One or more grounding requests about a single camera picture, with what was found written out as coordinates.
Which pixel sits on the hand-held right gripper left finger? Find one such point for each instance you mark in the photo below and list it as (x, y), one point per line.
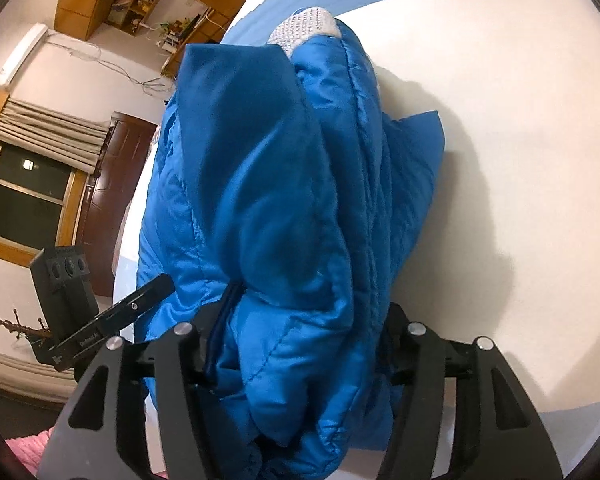
(200, 355)

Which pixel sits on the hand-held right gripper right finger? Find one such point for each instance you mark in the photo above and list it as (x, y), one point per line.
(390, 355)

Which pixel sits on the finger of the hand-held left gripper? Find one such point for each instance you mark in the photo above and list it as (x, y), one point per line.
(130, 307)

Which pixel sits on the blue puffer jacket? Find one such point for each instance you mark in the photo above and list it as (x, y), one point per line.
(270, 200)

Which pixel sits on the wooden coat rack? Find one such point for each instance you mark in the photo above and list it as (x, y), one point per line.
(22, 327)

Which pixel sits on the wooden framed window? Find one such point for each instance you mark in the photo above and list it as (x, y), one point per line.
(25, 200)

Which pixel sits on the dark wooden door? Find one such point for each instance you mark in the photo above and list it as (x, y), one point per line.
(115, 185)

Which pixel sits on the pink cloth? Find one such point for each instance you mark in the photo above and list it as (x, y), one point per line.
(30, 452)

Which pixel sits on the beige window curtain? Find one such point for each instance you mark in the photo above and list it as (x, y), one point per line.
(50, 132)

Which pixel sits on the white and blue bedsheet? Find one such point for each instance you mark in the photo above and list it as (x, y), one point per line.
(505, 135)

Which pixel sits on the white air conditioner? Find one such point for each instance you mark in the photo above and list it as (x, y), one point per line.
(22, 55)

